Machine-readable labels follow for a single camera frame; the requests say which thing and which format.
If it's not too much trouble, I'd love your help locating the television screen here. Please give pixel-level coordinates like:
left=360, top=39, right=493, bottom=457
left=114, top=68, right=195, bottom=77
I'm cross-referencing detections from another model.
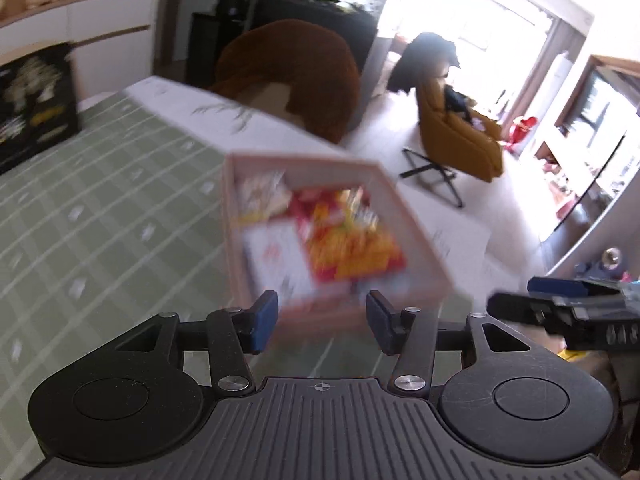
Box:
left=555, top=55, right=640, bottom=233

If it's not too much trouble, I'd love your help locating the pale yellow snack packet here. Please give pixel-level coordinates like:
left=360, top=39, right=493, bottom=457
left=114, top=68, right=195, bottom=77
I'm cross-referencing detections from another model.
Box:
left=237, top=170, right=292, bottom=226

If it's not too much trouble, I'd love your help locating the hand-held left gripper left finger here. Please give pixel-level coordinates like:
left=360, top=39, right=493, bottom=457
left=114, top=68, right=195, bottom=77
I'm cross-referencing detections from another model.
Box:
left=107, top=290, right=279, bottom=395

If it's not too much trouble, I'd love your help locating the black aquarium cabinet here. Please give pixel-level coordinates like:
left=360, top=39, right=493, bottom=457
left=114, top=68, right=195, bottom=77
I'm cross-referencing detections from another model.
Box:
left=255, top=0, right=387, bottom=92

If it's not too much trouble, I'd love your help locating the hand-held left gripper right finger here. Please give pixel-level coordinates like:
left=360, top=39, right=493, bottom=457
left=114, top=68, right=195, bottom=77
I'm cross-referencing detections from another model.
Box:
left=366, top=290, right=541, bottom=398

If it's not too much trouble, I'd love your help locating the black garment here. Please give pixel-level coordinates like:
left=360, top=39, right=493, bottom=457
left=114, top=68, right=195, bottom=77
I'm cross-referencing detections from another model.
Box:
left=387, top=32, right=462, bottom=97

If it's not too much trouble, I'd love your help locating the pink shallow tray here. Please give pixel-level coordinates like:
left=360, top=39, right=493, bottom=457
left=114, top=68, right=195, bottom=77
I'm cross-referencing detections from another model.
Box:
left=222, top=152, right=455, bottom=333

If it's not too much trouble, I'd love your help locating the brown armchair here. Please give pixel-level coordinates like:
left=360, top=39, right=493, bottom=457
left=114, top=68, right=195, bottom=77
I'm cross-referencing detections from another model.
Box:
left=215, top=19, right=362, bottom=145

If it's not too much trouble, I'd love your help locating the white cabinet with wooden shelves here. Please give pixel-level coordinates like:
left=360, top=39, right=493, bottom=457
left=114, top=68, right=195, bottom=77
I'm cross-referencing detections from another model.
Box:
left=0, top=0, right=167, bottom=107

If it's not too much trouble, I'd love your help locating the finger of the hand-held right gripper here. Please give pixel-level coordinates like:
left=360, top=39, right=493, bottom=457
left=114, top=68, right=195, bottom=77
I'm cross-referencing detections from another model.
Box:
left=486, top=292, right=568, bottom=335
left=527, top=276, right=623, bottom=300

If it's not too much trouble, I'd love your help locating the red floor toy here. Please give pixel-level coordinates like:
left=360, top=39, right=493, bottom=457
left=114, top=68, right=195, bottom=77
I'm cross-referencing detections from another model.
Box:
left=505, top=116, right=539, bottom=149

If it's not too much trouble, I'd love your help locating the black water dispenser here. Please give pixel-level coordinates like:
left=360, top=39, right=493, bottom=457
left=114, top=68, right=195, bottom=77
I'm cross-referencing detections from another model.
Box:
left=190, top=0, right=257, bottom=82

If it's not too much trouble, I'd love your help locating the green checked tablecloth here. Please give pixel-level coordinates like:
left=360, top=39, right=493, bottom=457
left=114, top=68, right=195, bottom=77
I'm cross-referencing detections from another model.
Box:
left=0, top=91, right=461, bottom=463

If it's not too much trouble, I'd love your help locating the white snack packet red print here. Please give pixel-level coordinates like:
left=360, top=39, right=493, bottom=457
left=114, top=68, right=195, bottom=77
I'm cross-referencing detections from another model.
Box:
left=244, top=222, right=323, bottom=298

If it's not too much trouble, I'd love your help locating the black gift box gold print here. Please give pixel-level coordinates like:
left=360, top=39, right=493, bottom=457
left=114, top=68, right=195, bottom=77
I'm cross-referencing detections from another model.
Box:
left=0, top=42, right=81, bottom=176

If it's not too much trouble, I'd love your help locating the mustard lounge chair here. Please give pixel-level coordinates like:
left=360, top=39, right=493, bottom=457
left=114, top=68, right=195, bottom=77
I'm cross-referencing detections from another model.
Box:
left=400, top=74, right=505, bottom=209

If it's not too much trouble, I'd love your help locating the beige dining chair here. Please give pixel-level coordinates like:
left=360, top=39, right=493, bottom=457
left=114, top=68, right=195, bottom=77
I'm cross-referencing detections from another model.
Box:
left=239, top=82, right=312, bottom=127

